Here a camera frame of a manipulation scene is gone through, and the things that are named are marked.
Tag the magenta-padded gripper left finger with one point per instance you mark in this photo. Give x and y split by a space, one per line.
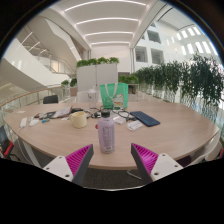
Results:
63 166

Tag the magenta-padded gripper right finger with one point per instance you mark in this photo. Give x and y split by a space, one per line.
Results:
161 166

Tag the purple drink bottle black cap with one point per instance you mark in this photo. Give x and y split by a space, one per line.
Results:
106 133

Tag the pale yellow cup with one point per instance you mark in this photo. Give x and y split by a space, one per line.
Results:
78 120

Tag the white plastic packet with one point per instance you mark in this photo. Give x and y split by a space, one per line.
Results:
135 125

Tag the small teal item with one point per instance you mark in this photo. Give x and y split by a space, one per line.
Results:
45 120

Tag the dark blue keyboard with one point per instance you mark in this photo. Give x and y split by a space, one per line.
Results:
145 118

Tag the small white pouch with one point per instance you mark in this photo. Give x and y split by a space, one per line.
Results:
34 122

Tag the black power bank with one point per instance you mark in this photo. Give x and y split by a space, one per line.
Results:
76 109

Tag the white oblong device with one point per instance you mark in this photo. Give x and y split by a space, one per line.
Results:
23 122

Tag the white leaflet red print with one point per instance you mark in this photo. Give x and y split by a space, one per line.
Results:
119 120

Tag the black office chair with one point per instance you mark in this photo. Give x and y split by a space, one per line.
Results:
50 99

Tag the clear plastic tumbler with lid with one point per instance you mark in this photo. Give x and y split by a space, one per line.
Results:
92 98

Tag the potted plants on wooden planter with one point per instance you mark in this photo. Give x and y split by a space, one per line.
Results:
69 82

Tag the green tote bag cat print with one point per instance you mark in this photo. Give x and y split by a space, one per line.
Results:
115 95

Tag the green hedge planter row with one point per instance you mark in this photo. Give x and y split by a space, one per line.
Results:
180 80

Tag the low shelf with plants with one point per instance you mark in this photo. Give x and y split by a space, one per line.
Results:
128 79

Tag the white cabinet topped with plants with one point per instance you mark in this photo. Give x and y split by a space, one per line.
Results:
96 76

